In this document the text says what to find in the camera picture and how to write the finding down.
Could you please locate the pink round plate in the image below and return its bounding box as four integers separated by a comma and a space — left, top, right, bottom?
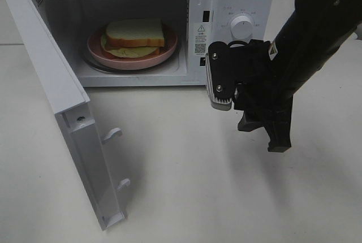
87, 25, 178, 71

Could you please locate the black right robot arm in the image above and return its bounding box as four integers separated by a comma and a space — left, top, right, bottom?
229, 0, 361, 153

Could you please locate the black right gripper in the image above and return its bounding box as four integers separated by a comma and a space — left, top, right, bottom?
227, 40, 293, 153

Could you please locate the white bread sandwich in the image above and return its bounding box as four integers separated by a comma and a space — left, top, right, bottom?
100, 19, 166, 58

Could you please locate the white microwave oven body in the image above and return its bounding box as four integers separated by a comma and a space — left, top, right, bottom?
36, 0, 272, 87

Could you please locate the black right camera cable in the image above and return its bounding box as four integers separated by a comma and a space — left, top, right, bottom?
226, 40, 247, 50

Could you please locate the upper white power knob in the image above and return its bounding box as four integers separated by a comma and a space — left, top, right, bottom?
230, 13, 254, 40

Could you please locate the white microwave door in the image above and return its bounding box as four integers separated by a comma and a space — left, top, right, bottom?
6, 0, 126, 230

